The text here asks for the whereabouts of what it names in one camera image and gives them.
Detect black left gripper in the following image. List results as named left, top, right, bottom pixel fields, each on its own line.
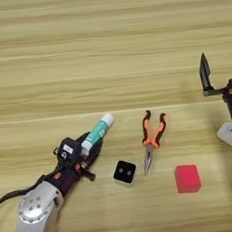
left=39, top=129, right=109, bottom=199

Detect green white glue stick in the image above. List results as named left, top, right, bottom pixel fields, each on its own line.
left=78, top=112, right=118, bottom=151

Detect white remote control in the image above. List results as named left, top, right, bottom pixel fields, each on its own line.
left=215, top=120, right=232, bottom=149

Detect red foam block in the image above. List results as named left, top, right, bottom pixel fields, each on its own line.
left=173, top=163, right=204, bottom=196

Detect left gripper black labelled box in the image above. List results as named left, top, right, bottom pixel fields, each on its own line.
left=54, top=135, right=86, bottom=170

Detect black square two-dot block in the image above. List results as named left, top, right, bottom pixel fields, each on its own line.
left=111, top=158, right=139, bottom=188

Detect orange black needle-nose pliers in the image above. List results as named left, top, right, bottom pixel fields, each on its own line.
left=138, top=107, right=173, bottom=177

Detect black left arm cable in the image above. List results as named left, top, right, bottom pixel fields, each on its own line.
left=0, top=174, right=50, bottom=209

